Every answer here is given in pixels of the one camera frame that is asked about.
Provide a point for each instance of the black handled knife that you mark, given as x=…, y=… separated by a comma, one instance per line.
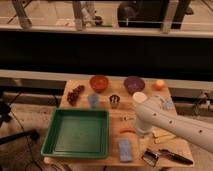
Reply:
x=175, y=157

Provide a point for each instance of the blue plastic cup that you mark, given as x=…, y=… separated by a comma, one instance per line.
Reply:
x=93, y=100

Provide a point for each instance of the orange fruit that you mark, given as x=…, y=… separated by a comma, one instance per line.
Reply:
x=159, y=84

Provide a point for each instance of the metal fork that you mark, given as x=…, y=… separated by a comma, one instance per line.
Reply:
x=127, y=118

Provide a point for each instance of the green plastic tray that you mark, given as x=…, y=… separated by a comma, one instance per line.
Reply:
x=77, y=134

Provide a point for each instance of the wooden table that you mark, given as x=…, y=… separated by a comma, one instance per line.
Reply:
x=116, y=124

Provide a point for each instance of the red bowl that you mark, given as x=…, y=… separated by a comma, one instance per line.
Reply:
x=99, y=83

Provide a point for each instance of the small metal cup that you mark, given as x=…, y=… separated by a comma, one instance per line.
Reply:
x=114, y=101

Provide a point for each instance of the blue sponge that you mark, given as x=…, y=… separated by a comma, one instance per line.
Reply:
x=125, y=153

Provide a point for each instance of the purple bowl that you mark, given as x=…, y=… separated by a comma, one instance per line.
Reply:
x=134, y=84

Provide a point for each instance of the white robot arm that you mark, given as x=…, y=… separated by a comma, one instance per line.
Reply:
x=150, y=112

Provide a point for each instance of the red grape bunch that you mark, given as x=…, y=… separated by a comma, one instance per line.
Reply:
x=72, y=96

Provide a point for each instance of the white cup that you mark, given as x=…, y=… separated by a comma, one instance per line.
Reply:
x=139, y=97

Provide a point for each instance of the black tripod stand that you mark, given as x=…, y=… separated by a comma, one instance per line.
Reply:
x=10, y=127

